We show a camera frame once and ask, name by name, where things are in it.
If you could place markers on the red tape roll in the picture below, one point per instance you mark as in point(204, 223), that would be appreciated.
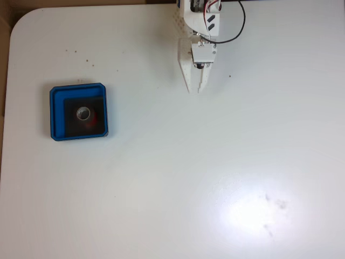
point(93, 122)

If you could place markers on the blue square box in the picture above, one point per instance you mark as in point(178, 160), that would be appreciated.
point(58, 113)

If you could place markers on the blue clamp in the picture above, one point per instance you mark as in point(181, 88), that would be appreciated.
point(178, 3)

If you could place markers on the white camera box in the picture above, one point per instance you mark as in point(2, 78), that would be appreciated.
point(204, 53)

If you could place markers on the white perforated base plate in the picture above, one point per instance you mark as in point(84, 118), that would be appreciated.
point(179, 24)

